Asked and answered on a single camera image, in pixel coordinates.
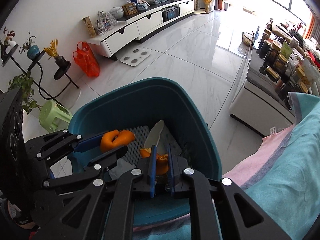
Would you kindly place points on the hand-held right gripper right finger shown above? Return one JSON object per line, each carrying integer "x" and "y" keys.
{"x": 170, "y": 165}

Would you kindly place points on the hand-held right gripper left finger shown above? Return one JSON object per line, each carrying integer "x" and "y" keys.
{"x": 153, "y": 165}

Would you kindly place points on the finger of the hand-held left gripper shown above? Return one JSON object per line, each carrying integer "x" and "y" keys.
{"x": 87, "y": 142}
{"x": 112, "y": 155}

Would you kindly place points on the orange peel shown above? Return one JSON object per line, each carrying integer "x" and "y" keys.
{"x": 161, "y": 166}
{"x": 112, "y": 140}

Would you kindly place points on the white foam net sleeve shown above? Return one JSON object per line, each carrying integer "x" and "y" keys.
{"x": 138, "y": 140}

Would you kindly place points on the crushed white paper cup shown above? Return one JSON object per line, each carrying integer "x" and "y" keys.
{"x": 155, "y": 135}

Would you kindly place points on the teal plastic bin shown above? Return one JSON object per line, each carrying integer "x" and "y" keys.
{"x": 150, "y": 97}

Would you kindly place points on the green plastic stool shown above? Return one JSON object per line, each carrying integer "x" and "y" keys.
{"x": 52, "y": 115}

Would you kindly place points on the green trailing plant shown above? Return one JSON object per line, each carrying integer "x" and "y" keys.
{"x": 22, "y": 85}

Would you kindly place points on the black metal plant stand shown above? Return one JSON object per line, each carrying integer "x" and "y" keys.
{"x": 62, "y": 71}

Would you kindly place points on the orange plastic bag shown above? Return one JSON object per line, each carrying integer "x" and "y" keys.
{"x": 86, "y": 62}

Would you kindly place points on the person's grey red sneaker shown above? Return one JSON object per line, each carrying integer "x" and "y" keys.
{"x": 21, "y": 220}

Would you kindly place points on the yellow wheat dark vase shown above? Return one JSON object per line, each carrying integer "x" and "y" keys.
{"x": 60, "y": 61}

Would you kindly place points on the teal pot small plant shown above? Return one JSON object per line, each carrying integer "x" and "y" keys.
{"x": 32, "y": 51}

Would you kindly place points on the white vase red plant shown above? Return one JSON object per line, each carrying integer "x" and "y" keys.
{"x": 10, "y": 43}

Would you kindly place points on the white body scale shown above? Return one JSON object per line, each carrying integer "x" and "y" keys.
{"x": 135, "y": 57}

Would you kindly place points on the glass top coffee table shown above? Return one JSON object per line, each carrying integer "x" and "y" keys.
{"x": 252, "y": 97}

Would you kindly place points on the tan calligraphy tube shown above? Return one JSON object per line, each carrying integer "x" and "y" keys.
{"x": 89, "y": 27}

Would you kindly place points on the teal grey printed tablecloth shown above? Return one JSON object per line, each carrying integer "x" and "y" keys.
{"x": 287, "y": 180}

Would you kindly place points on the clear wrapped ornament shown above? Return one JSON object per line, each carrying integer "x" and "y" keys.
{"x": 106, "y": 22}

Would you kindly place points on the white black TV cabinet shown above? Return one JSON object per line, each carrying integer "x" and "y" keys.
{"x": 147, "y": 22}

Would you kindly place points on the woven basket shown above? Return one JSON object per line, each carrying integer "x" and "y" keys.
{"x": 247, "y": 40}

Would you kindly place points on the blue white ceramic jar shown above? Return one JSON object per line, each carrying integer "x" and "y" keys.
{"x": 142, "y": 5}

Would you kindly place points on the group of jars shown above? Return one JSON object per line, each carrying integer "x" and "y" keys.
{"x": 277, "y": 60}

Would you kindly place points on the small white waste bin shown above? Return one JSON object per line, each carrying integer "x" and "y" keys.
{"x": 226, "y": 6}

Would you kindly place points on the wooden picture frame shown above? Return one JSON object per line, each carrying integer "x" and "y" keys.
{"x": 130, "y": 8}

